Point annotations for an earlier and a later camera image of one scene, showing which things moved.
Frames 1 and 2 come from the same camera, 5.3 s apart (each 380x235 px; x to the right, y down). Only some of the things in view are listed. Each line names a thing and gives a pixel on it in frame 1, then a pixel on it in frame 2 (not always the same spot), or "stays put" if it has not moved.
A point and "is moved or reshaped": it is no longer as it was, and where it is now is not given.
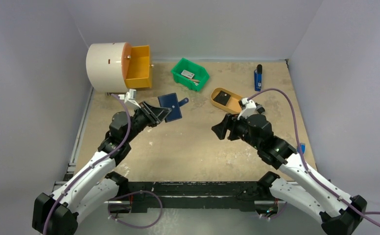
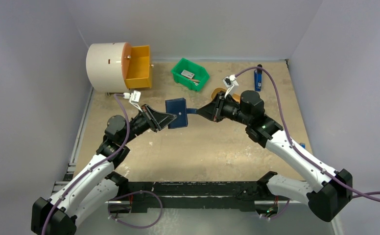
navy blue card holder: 171,101 is moved or reshaped
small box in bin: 187,74 stays put
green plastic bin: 201,74 stays put
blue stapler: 257,78 stays put
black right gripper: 228,127 to 219,107
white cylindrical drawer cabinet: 107,66 stays put
